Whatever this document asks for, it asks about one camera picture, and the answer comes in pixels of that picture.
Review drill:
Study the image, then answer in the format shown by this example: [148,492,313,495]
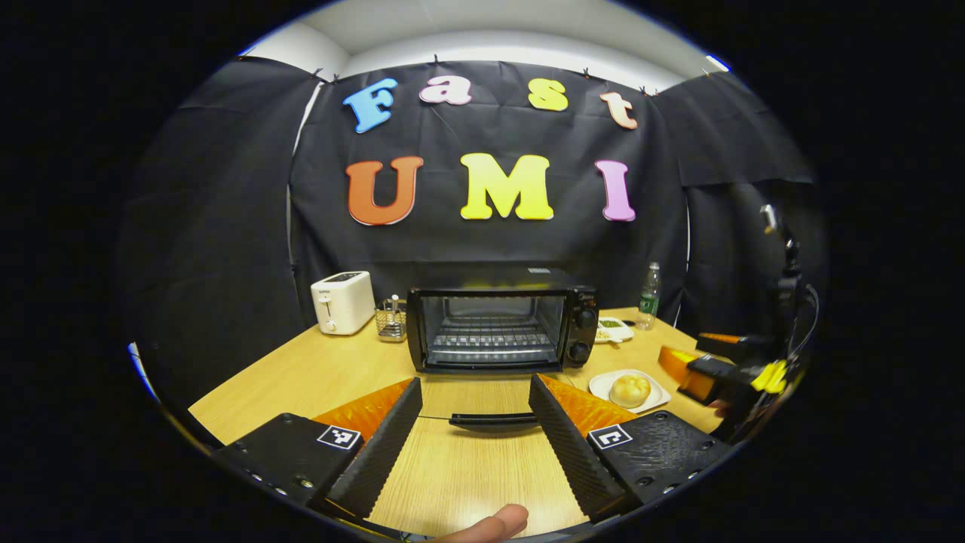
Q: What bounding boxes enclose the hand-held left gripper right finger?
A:
[528,373,734,525]

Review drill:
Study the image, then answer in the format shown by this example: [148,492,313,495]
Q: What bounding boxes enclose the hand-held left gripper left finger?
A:
[213,377,424,521]

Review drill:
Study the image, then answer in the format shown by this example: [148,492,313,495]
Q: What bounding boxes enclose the white rectangular plate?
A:
[588,369,672,414]

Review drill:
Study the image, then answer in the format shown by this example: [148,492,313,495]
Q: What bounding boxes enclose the round bread bun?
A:
[609,374,651,409]

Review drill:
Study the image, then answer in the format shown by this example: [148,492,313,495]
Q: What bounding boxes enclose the black electric oven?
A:
[406,264,601,435]

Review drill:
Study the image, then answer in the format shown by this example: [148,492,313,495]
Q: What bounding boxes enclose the clear plastic water bottle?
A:
[637,262,663,331]

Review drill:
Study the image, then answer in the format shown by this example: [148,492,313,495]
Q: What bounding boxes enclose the white divided snack dish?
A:
[596,317,636,345]

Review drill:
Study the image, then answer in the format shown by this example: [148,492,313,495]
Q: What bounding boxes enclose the white toaster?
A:
[311,271,375,336]

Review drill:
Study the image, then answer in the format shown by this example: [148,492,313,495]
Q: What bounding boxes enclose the black backdrop cloth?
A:
[117,57,826,446]

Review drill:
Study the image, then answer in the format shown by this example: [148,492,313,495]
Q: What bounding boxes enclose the small wire basket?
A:
[375,296,409,343]

